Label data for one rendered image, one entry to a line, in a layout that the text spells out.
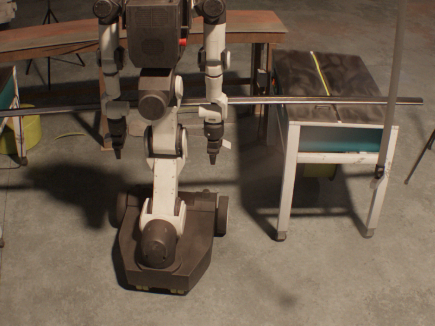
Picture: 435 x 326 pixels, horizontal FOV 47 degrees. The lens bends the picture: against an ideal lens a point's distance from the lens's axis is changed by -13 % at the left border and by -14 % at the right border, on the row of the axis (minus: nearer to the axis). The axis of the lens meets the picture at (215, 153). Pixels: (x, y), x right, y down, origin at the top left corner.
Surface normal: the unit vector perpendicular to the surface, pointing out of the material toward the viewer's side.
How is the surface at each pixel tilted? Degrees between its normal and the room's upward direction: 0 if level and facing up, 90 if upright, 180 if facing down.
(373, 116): 0
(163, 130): 100
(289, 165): 90
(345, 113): 0
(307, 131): 90
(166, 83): 45
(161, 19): 90
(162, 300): 0
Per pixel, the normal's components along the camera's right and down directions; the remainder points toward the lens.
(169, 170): -0.06, 0.04
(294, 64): 0.02, -0.84
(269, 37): 0.12, 0.54
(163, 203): -0.04, -0.21
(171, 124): -0.07, 0.67
